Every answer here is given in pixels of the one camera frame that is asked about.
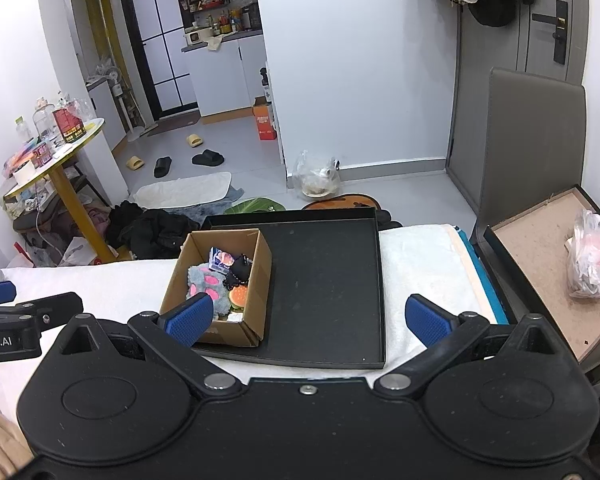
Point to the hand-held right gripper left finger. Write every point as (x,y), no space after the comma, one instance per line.
(190,320)

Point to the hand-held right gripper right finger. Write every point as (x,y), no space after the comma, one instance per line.
(427,322)

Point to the grey pink fluffy paw toy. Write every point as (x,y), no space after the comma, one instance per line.
(205,285)

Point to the burger plush toy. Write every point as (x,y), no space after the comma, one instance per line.
(239,296)

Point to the brown cardboard box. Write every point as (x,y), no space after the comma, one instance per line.
(255,305)

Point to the blue snack packet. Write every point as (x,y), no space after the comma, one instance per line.
(221,259)

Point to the black beaded item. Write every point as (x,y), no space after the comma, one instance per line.
(240,269)

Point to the black tray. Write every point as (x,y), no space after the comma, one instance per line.
(320,285)

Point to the white red plastic bag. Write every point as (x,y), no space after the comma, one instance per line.
(77,252)

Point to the blue mat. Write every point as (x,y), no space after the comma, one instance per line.
(482,280)

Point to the pile of black clothes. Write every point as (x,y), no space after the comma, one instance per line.
(155,232)

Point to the pink clothes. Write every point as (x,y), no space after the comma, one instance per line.
(99,219)

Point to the black cloth item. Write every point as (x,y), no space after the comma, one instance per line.
(391,220)

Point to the blue-grey shaggy rug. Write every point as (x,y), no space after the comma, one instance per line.
(205,210)

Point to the yellow round table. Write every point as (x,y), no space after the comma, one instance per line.
(65,195)

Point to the white tape roll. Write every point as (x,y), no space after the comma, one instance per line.
(24,172)

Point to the white floor mat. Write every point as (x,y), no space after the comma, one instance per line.
(185,189)

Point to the green leaf floor mat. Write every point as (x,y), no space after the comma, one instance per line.
(255,206)

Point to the small pink box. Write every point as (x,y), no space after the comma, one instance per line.
(42,152)

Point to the orange floor mat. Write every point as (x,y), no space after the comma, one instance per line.
(330,203)

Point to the black slipper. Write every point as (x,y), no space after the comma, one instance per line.
(162,167)
(208,158)

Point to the green cap bottle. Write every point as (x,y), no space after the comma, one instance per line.
(24,131)

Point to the yellow slipper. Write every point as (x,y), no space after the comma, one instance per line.
(134,163)
(195,139)

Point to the clear plastic jar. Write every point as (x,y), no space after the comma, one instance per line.
(42,120)

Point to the clear plastic bag with bowl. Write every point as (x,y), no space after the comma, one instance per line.
(317,180)

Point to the pink white plastic bag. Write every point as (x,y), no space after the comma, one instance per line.
(595,255)

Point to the red box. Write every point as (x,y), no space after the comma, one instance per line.
(67,125)

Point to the dark door mat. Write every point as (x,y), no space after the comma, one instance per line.
(175,124)

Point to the small white cabinet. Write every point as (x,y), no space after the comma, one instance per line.
(105,115)

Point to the orange cardboard box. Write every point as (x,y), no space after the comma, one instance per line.
(265,122)

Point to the white standing fan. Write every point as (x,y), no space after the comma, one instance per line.
(114,75)

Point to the white kitchen cabinet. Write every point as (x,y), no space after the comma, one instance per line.
(225,80)

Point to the black spray bottle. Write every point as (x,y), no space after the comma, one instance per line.
(265,82)

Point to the grey door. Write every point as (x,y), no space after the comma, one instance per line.
(505,85)

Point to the black framed glass door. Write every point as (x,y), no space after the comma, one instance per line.
(160,45)

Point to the beige hanging cloth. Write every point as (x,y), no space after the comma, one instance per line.
(215,43)

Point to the white countertop appliance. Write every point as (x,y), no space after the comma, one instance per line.
(198,38)

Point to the group of countertop bottles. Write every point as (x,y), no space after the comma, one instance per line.
(232,20)

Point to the black door lock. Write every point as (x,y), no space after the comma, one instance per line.
(559,35)

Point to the brown backed picture frame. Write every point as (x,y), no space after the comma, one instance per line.
(535,260)

